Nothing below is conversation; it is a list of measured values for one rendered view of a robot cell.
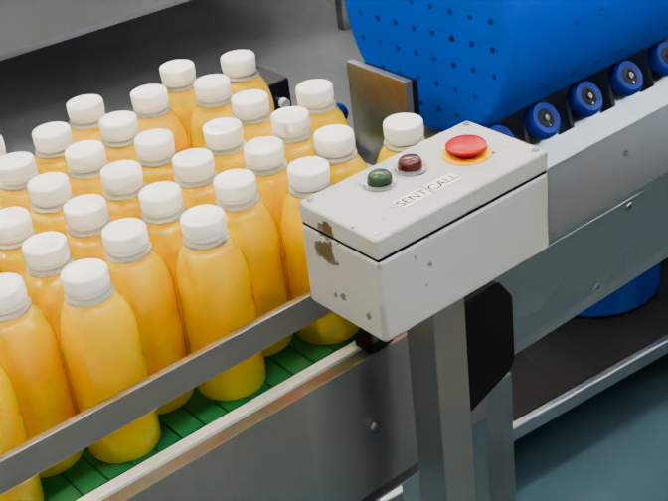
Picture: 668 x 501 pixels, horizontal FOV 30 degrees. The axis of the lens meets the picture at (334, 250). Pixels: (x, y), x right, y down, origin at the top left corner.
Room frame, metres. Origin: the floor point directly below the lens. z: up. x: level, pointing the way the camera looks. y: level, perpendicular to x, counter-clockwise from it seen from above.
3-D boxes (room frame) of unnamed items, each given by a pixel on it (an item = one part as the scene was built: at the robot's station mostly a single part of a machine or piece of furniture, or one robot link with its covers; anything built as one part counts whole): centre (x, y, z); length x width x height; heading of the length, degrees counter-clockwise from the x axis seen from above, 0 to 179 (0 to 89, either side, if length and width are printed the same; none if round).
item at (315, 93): (1.20, 0.00, 1.07); 0.04 x 0.04 x 0.02
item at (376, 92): (1.29, -0.08, 0.99); 0.10 x 0.02 x 0.12; 36
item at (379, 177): (0.93, -0.05, 1.11); 0.02 x 0.02 x 0.01
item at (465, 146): (0.97, -0.12, 1.11); 0.04 x 0.04 x 0.01
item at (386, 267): (0.94, -0.08, 1.05); 0.20 x 0.10 x 0.10; 126
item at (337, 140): (1.08, -0.01, 1.07); 0.04 x 0.04 x 0.02
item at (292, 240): (1.02, 0.01, 0.98); 0.07 x 0.07 x 0.17
